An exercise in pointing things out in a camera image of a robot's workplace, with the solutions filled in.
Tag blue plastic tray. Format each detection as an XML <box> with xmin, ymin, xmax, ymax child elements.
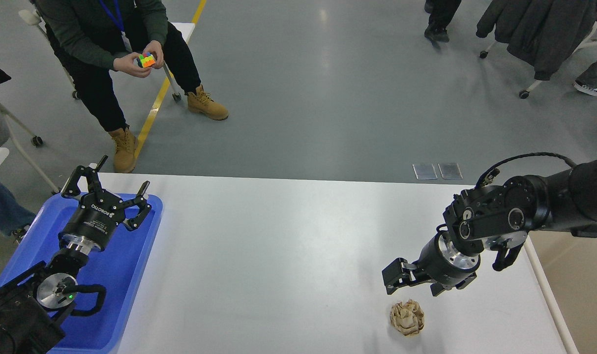
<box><xmin>0</xmin><ymin>195</ymin><xmax>163</xmax><ymax>354</ymax></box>

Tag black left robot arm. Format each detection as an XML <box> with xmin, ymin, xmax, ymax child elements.
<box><xmin>0</xmin><ymin>155</ymin><xmax>152</xmax><ymax>354</ymax></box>

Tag seated person green sweater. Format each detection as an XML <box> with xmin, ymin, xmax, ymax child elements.
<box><xmin>35</xmin><ymin>0</ymin><xmax>229</xmax><ymax>173</ymax></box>

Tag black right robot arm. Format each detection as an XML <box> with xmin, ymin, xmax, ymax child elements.
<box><xmin>382</xmin><ymin>155</ymin><xmax>597</xmax><ymax>296</ymax></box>

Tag white rolling chair right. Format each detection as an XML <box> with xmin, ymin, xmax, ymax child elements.
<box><xmin>479</xmin><ymin>25</ymin><xmax>597</xmax><ymax>99</ymax></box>

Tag brown paper ball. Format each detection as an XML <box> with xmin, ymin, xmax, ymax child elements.
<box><xmin>390</xmin><ymin>299</ymin><xmax>425</xmax><ymax>337</ymax></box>

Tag white rolling chair left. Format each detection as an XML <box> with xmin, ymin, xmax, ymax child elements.
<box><xmin>0</xmin><ymin>58</ymin><xmax>60</xmax><ymax>195</ymax></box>

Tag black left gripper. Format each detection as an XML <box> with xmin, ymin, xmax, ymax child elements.
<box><xmin>58</xmin><ymin>155</ymin><xmax>152</xmax><ymax>252</ymax></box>

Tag person in jeans left edge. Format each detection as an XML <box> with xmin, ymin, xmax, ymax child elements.
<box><xmin>0</xmin><ymin>181</ymin><xmax>36</xmax><ymax>244</ymax></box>

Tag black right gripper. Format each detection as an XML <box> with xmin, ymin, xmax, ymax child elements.
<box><xmin>382</xmin><ymin>232</ymin><xmax>480</xmax><ymax>296</ymax></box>

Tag beige plastic bin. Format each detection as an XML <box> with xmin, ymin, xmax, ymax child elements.
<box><xmin>529</xmin><ymin>231</ymin><xmax>597</xmax><ymax>354</ymax></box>

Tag metal floor plate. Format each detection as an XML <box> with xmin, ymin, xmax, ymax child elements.
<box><xmin>413</xmin><ymin>163</ymin><xmax>438</xmax><ymax>180</ymax></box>
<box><xmin>438</xmin><ymin>163</ymin><xmax>463</xmax><ymax>180</ymax></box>

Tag dark jacket on chair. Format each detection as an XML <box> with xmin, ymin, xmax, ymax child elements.
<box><xmin>476</xmin><ymin>0</ymin><xmax>597</xmax><ymax>81</ymax></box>

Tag right metal floor plate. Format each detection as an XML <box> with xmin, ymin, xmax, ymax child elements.
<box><xmin>438</xmin><ymin>163</ymin><xmax>463</xmax><ymax>180</ymax></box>

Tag walking person black trousers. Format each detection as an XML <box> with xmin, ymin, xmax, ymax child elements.
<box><xmin>424</xmin><ymin>0</ymin><xmax>462</xmax><ymax>43</ymax></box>

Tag colourful puzzle cube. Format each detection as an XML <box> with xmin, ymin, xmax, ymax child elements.
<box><xmin>135</xmin><ymin>52</ymin><xmax>155</xmax><ymax>68</ymax></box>

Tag white rolling chair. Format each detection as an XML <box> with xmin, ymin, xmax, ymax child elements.
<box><xmin>479</xmin><ymin>25</ymin><xmax>597</xmax><ymax>99</ymax></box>
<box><xmin>0</xmin><ymin>58</ymin><xmax>60</xmax><ymax>195</ymax></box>

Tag left metal floor plate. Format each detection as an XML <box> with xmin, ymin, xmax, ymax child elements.
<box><xmin>413</xmin><ymin>163</ymin><xmax>438</xmax><ymax>180</ymax></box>

